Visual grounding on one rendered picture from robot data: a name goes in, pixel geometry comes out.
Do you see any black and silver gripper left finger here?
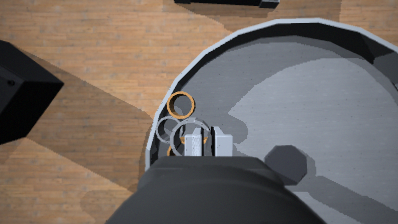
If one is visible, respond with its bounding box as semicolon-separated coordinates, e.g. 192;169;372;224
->
185;126;204;156

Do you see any grey two-compartment sorting bin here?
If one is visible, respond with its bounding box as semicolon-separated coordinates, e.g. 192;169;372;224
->
174;0;280;9

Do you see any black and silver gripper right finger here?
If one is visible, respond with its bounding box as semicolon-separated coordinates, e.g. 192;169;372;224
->
211;126;233;156

